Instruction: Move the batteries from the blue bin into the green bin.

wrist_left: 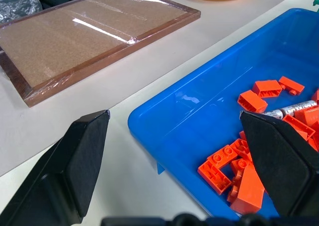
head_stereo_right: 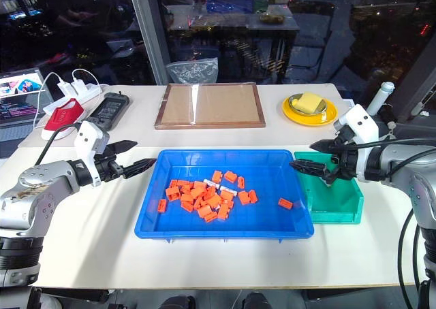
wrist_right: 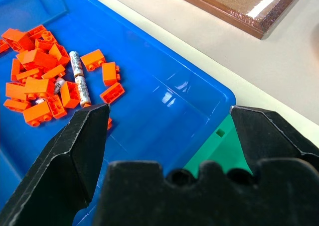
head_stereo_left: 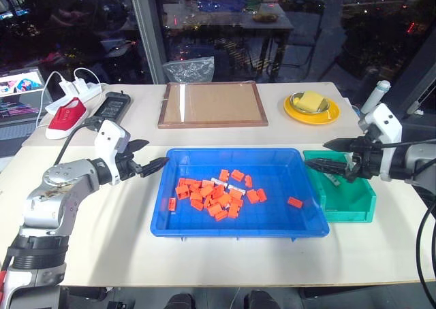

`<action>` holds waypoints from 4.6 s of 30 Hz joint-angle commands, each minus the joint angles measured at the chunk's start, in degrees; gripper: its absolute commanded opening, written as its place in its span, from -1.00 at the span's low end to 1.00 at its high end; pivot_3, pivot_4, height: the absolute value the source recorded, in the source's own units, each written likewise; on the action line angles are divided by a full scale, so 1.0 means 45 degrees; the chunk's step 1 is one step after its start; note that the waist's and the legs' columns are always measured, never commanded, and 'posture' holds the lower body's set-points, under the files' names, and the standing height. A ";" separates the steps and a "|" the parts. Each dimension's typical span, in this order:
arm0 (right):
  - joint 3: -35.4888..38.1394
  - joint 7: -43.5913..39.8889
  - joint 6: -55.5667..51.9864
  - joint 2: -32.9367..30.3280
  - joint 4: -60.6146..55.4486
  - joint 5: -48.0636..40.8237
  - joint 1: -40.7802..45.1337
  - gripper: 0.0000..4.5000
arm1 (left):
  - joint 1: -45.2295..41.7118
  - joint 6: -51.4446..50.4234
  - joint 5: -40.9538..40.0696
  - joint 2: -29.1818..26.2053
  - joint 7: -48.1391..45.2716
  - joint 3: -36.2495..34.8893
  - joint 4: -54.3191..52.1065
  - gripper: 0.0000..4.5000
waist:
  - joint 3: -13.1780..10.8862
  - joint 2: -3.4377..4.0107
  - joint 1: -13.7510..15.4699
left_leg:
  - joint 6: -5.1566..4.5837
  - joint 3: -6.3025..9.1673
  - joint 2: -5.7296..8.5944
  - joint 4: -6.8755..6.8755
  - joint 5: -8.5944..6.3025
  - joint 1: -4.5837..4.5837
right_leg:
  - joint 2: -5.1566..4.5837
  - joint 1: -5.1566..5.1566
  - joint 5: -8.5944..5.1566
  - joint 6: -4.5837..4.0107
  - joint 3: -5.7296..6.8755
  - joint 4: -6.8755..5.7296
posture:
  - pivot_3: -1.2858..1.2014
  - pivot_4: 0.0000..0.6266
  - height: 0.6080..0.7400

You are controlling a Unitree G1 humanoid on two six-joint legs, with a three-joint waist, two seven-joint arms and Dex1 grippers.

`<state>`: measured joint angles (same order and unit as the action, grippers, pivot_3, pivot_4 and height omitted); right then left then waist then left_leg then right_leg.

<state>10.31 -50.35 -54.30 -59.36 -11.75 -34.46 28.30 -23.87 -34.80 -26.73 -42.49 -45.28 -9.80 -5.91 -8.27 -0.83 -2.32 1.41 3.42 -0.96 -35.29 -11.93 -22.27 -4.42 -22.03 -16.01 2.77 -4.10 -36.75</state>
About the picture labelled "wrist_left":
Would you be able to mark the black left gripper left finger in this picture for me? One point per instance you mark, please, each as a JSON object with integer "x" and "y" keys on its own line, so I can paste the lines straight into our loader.
{"x": 74, "y": 166}

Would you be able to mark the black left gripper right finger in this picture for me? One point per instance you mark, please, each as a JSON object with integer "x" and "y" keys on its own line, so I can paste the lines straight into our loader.
{"x": 281, "y": 166}

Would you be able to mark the red sloped plastic toy brick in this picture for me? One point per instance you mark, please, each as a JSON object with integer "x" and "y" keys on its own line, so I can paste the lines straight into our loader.
{"x": 249, "y": 192}

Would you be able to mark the silver AA battery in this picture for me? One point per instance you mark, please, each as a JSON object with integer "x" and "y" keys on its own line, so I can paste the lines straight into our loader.
{"x": 297, "y": 107}
{"x": 272, "y": 114}

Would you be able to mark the blue plastic bin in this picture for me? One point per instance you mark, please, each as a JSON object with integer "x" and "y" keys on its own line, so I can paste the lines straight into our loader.
{"x": 211, "y": 91}

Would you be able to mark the green plastic object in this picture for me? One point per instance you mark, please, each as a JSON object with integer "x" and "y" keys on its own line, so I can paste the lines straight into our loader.
{"x": 316, "y": 2}

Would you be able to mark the clear plastic bag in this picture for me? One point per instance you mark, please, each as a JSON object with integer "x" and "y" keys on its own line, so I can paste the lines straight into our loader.
{"x": 17, "y": 4}

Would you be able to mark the cork board with wooden frame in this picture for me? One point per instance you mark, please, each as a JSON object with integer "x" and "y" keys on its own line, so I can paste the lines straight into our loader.
{"x": 74, "y": 39}

